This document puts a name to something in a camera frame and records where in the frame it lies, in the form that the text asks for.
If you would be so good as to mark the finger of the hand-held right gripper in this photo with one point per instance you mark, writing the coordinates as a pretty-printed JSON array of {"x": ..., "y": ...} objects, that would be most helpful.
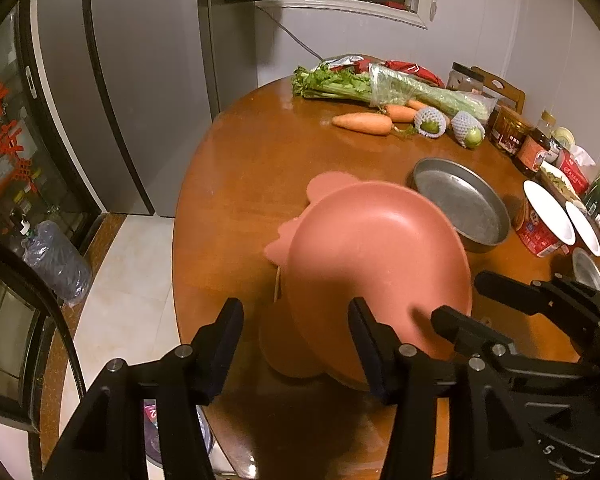
[
  {"x": 455, "y": 327},
  {"x": 500, "y": 292}
]

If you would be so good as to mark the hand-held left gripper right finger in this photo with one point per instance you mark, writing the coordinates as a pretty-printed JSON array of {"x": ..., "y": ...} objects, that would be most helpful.
[{"x": 375, "y": 362}]

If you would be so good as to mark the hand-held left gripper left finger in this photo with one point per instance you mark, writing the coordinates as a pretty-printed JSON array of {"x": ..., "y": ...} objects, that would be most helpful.
[{"x": 225, "y": 357}]

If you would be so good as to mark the red paper noodle bowl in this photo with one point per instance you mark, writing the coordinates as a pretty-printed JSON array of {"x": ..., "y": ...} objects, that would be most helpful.
[
  {"x": 582, "y": 225},
  {"x": 535, "y": 235}
]

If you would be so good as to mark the round metal pan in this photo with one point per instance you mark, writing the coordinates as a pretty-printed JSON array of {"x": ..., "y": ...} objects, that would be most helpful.
[{"x": 460, "y": 205}]

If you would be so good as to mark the round pink plate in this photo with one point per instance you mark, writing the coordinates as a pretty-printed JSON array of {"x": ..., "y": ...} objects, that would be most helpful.
[{"x": 375, "y": 255}]

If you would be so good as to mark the small metal bowl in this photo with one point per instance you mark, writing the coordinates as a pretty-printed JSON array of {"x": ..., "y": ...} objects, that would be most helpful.
[{"x": 587, "y": 270}]

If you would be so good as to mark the white plate of green beans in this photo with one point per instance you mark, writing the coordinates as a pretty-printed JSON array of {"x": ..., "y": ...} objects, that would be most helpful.
[{"x": 555, "y": 180}]

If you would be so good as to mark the red-labelled sauce bottle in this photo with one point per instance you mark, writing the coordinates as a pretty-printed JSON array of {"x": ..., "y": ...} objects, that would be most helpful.
[{"x": 530, "y": 152}]

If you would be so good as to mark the red tissue box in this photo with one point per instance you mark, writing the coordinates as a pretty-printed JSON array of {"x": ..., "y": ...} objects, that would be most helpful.
[{"x": 575, "y": 170}]

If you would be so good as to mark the amber jar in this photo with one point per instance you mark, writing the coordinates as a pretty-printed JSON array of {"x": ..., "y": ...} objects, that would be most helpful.
[{"x": 507, "y": 130}]

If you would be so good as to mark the foam-netted green fruit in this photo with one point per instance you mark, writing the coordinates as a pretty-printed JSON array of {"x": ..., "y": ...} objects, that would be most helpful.
[
  {"x": 467, "y": 130},
  {"x": 430, "y": 122}
]

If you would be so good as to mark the small brown-capped bottle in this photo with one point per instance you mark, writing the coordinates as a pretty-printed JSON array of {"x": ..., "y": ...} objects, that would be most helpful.
[{"x": 546, "y": 122}]

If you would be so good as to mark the large water bottle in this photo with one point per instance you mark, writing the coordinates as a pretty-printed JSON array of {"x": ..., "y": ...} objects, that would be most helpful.
[{"x": 57, "y": 262}]

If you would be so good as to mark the wooden chair back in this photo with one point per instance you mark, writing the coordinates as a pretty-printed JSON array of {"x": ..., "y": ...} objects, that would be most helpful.
[{"x": 507, "y": 92}]

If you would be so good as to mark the small carrot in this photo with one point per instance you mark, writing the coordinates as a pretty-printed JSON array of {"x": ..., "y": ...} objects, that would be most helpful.
[
  {"x": 416, "y": 104},
  {"x": 402, "y": 112}
]

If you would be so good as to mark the bagged celery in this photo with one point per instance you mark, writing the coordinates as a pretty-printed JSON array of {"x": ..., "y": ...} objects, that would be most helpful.
[{"x": 430, "y": 92}]

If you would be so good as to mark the black-framed glass cabinet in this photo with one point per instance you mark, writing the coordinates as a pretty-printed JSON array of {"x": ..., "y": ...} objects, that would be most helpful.
[{"x": 10, "y": 335}]

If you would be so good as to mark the black-lidded glass jar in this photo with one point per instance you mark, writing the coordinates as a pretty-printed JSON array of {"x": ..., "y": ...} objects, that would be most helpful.
[{"x": 465, "y": 79}]

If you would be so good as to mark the large carrot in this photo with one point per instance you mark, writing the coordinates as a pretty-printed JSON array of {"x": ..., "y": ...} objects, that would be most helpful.
[{"x": 362, "y": 123}]

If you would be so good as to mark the red snack bag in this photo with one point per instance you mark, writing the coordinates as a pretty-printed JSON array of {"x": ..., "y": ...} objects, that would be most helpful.
[{"x": 410, "y": 67}]

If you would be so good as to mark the black-framed glass door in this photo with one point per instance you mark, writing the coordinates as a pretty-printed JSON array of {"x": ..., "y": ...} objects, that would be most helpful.
[{"x": 55, "y": 160}]

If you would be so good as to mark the loose celery bunch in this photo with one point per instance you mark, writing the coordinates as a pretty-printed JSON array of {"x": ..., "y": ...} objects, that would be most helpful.
[{"x": 330, "y": 85}]

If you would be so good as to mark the grey refrigerator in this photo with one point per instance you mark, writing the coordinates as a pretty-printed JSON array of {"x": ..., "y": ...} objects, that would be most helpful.
[{"x": 130, "y": 85}]

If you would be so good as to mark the red paper decoration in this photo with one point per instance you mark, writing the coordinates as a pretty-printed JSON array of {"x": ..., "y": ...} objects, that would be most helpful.
[{"x": 5, "y": 135}]

